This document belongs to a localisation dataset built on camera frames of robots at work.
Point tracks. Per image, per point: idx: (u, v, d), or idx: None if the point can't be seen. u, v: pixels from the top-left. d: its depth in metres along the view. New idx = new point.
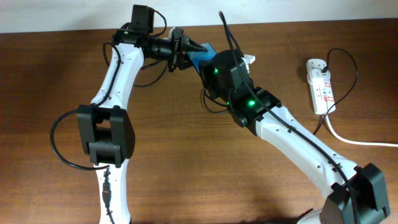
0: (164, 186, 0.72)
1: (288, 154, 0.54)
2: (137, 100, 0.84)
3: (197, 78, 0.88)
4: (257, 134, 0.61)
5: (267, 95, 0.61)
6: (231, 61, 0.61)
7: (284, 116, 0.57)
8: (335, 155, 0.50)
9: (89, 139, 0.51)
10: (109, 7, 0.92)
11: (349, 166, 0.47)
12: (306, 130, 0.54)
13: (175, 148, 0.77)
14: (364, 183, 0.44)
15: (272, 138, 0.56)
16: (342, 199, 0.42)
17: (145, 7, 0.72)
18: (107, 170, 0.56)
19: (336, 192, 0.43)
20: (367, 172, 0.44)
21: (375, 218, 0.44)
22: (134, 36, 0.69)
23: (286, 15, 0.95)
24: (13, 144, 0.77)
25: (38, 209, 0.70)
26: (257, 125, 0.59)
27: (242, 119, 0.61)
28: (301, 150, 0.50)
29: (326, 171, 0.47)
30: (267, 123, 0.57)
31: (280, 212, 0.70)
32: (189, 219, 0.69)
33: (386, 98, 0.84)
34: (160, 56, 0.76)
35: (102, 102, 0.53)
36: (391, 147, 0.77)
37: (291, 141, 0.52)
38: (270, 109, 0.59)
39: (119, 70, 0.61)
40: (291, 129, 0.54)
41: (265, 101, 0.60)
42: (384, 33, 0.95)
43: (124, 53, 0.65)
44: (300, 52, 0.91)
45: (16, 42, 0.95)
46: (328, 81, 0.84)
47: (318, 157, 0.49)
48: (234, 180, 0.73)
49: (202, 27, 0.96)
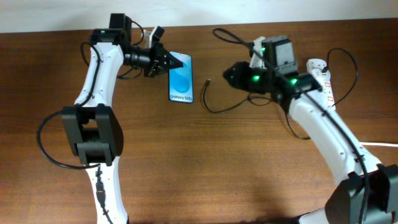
0: (165, 186, 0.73)
1: (311, 132, 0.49)
2: (136, 99, 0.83)
3: (196, 77, 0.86)
4: (292, 115, 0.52)
5: (311, 80, 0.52)
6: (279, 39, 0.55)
7: (323, 101, 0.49)
8: (360, 147, 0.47)
9: (78, 140, 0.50)
10: (108, 7, 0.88)
11: (370, 160, 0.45)
12: (338, 116, 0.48)
13: (175, 148, 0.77)
14: (380, 182, 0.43)
15: (301, 116, 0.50)
16: (354, 186, 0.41)
17: (122, 15, 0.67)
18: (99, 169, 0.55)
19: (352, 178, 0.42)
20: (390, 172, 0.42)
21: (378, 218, 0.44)
22: (111, 33, 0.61)
23: (287, 15, 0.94)
24: (12, 145, 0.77)
25: (38, 209, 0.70)
26: (292, 103, 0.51)
27: (278, 96, 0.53)
28: (330, 134, 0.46)
29: (348, 160, 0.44)
30: (303, 101, 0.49)
31: (280, 212, 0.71)
32: (189, 219, 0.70)
33: (386, 99, 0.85)
34: (137, 65, 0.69)
35: (86, 101, 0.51)
36: (390, 146, 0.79)
37: (323, 124, 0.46)
38: (313, 91, 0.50)
39: (99, 70, 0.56)
40: (325, 113, 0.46)
41: (307, 84, 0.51)
42: (385, 33, 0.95)
43: (102, 50, 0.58)
44: (300, 53, 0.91)
45: (13, 40, 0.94)
46: (328, 81, 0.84)
47: (344, 144, 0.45)
48: (234, 180, 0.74)
49: (202, 27, 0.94)
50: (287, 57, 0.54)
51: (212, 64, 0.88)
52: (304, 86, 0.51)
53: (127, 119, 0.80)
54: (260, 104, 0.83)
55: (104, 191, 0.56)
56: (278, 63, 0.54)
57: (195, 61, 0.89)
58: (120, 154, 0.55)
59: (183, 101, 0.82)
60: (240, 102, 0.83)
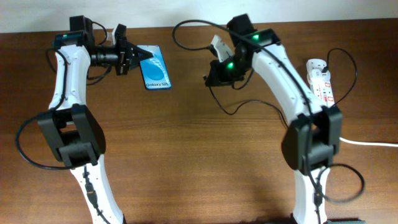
0: (164, 186, 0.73)
1: (272, 86, 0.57)
2: (135, 98, 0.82)
3: (196, 77, 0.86)
4: (254, 67, 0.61)
5: (270, 35, 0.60)
6: (243, 18, 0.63)
7: (277, 55, 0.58)
8: (310, 93, 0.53)
9: (59, 144, 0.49)
10: (104, 7, 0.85)
11: (316, 103, 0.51)
12: (293, 69, 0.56)
13: (175, 147, 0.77)
14: (322, 119, 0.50)
15: (265, 71, 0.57)
16: (303, 124, 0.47)
17: (81, 18, 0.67)
18: (86, 170, 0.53)
19: (299, 117, 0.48)
20: (329, 110, 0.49)
21: (324, 153, 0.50)
22: (73, 36, 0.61)
23: (288, 15, 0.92)
24: (10, 145, 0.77)
25: (38, 210, 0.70)
26: (254, 56, 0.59)
27: (242, 50, 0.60)
28: (283, 84, 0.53)
29: (298, 102, 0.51)
30: (263, 55, 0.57)
31: (281, 211, 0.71)
32: (189, 219, 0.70)
33: (385, 98, 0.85)
34: (107, 63, 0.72)
35: (60, 104, 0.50)
36: (390, 146, 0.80)
37: (280, 77, 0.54)
38: (270, 45, 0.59)
39: (68, 72, 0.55)
40: (281, 65, 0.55)
41: (266, 39, 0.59)
42: (384, 34, 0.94)
43: (68, 53, 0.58)
44: (301, 52, 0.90)
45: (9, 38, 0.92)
46: (328, 81, 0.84)
47: (294, 91, 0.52)
48: (233, 180, 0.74)
49: (201, 26, 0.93)
50: (247, 26, 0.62)
51: None
52: (263, 40, 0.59)
53: (126, 119, 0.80)
54: (259, 104, 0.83)
55: (94, 192, 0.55)
56: (239, 31, 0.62)
57: (195, 61, 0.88)
58: (104, 152, 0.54)
59: (160, 88, 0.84)
60: (239, 106, 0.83)
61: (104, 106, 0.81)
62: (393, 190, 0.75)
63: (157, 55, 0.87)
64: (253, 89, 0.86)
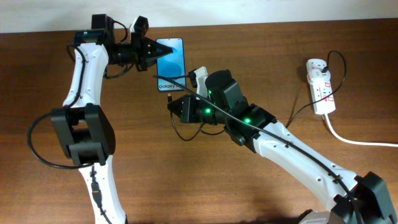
0: (164, 186, 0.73)
1: (285, 167, 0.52)
2: (135, 98, 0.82)
3: None
4: (256, 151, 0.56)
5: (265, 116, 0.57)
6: (226, 82, 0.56)
7: (280, 130, 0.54)
8: (334, 166, 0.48)
9: (69, 140, 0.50)
10: (104, 7, 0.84)
11: (347, 176, 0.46)
12: (304, 145, 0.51)
13: (175, 148, 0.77)
14: (366, 193, 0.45)
15: (272, 155, 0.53)
16: (346, 211, 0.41)
17: (103, 16, 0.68)
18: (93, 170, 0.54)
19: (339, 203, 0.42)
20: (369, 182, 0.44)
21: None
22: (94, 34, 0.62)
23: (288, 15, 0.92)
24: (9, 145, 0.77)
25: (38, 209, 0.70)
26: (254, 143, 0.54)
27: (240, 139, 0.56)
28: (302, 166, 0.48)
29: (327, 183, 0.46)
30: (264, 139, 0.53)
31: (280, 211, 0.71)
32: (189, 219, 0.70)
33: (385, 99, 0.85)
34: (122, 61, 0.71)
35: (74, 102, 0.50)
36: (390, 146, 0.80)
37: (291, 158, 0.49)
38: (268, 125, 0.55)
39: (86, 71, 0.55)
40: (288, 143, 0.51)
41: (262, 121, 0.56)
42: (386, 34, 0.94)
43: (87, 51, 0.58)
44: (300, 53, 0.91)
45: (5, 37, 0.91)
46: (328, 81, 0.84)
47: (316, 169, 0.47)
48: (233, 180, 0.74)
49: (201, 27, 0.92)
50: (238, 98, 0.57)
51: (212, 65, 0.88)
52: (258, 122, 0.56)
53: (127, 119, 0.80)
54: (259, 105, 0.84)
55: (100, 191, 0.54)
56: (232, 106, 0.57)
57: (195, 61, 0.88)
58: (112, 153, 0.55)
59: (172, 89, 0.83)
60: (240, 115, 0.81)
61: (104, 106, 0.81)
62: (393, 190, 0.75)
63: (178, 50, 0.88)
64: (253, 88, 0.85)
